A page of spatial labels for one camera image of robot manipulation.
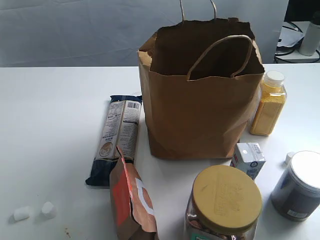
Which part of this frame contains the dark jar with white lid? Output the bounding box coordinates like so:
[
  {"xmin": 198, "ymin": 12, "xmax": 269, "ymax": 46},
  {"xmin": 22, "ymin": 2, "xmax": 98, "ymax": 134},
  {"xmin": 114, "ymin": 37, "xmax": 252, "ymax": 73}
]
[{"xmin": 270, "ymin": 150, "xmax": 320, "ymax": 222}]

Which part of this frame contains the brown paper bag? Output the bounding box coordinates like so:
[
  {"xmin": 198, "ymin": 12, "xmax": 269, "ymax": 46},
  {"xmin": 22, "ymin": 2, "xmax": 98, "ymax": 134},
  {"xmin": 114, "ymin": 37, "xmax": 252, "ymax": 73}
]
[{"xmin": 137, "ymin": 16, "xmax": 265, "ymax": 160}]

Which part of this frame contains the blue noodle package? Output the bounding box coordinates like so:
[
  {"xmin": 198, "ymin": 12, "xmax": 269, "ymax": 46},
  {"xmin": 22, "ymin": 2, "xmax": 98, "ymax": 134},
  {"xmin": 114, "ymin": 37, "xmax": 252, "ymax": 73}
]
[{"xmin": 85, "ymin": 95, "xmax": 143, "ymax": 189}]

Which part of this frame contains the small white milk carton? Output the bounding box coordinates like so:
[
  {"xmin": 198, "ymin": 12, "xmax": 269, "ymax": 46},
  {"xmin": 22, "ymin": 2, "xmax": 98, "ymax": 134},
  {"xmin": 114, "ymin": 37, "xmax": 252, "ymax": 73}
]
[{"xmin": 230, "ymin": 142, "xmax": 266, "ymax": 181}]

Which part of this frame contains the brown orange paper pouch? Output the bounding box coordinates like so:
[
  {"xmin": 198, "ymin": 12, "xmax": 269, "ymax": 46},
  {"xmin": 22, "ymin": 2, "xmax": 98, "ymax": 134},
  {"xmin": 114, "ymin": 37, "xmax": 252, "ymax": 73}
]
[{"xmin": 109, "ymin": 146, "xmax": 159, "ymax": 240}]

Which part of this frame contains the nut jar with yellow lid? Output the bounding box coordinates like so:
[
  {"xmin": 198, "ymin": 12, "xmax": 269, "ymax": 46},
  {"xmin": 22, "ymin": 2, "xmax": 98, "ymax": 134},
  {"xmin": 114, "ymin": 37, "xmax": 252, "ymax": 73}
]
[{"xmin": 183, "ymin": 165, "xmax": 263, "ymax": 240}]

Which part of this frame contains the yellow grain plastic bottle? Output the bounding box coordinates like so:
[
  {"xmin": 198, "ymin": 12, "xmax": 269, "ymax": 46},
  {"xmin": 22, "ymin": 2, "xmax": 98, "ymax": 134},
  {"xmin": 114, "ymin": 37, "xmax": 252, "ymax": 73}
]
[{"xmin": 249, "ymin": 70, "xmax": 287, "ymax": 136}]

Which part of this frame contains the small white bottle cap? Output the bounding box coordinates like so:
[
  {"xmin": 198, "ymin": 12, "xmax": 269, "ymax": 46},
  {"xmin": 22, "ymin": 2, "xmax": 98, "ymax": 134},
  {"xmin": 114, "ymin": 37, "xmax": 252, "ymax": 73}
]
[{"xmin": 284, "ymin": 152, "xmax": 295, "ymax": 165}]

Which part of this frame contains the white marshmallow right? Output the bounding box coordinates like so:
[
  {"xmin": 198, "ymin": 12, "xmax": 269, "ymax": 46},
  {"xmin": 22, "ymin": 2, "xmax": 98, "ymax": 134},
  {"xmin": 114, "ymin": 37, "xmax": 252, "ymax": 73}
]
[{"xmin": 41, "ymin": 201, "xmax": 57, "ymax": 219}]

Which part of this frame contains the white marshmallow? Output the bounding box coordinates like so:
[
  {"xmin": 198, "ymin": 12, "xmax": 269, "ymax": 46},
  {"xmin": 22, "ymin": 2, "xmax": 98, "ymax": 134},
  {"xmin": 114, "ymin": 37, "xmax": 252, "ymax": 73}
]
[
  {"xmin": 13, "ymin": 206, "xmax": 31, "ymax": 222},
  {"xmin": 41, "ymin": 201, "xmax": 57, "ymax": 219}
]

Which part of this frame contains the white paper sheet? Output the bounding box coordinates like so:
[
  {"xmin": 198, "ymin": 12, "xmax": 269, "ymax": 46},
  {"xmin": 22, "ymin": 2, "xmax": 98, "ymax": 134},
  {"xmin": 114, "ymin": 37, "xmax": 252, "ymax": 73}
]
[{"xmin": 277, "ymin": 26, "xmax": 305, "ymax": 48}]

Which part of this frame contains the white marshmallow left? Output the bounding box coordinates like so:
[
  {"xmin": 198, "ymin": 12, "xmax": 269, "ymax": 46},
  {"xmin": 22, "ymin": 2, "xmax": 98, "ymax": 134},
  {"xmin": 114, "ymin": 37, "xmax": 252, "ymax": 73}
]
[{"xmin": 13, "ymin": 206, "xmax": 31, "ymax": 222}]

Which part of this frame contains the white thermos bottle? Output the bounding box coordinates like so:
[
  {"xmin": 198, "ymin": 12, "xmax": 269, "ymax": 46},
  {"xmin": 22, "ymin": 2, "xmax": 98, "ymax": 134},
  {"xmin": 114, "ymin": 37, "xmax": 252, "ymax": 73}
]
[{"xmin": 299, "ymin": 11, "xmax": 320, "ymax": 56}]

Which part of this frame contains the black cable loop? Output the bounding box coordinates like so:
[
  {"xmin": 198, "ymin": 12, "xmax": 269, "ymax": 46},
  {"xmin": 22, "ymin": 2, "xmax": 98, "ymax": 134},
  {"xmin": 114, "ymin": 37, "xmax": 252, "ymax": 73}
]
[{"xmin": 273, "ymin": 21, "xmax": 320, "ymax": 63}]

